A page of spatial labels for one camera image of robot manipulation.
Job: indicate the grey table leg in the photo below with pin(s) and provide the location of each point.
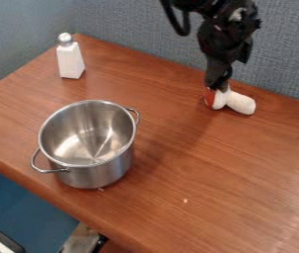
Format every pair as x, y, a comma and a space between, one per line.
84, 240

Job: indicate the red and white toy mushroom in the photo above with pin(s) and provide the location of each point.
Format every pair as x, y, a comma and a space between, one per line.
218, 99

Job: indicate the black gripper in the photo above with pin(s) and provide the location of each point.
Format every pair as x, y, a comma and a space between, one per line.
230, 21

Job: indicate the white salt shaker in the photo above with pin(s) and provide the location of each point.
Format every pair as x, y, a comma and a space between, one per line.
68, 56

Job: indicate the stainless steel pot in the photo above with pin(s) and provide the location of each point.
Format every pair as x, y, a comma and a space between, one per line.
86, 144

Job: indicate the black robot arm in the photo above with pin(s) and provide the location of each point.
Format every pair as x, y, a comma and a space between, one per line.
178, 10

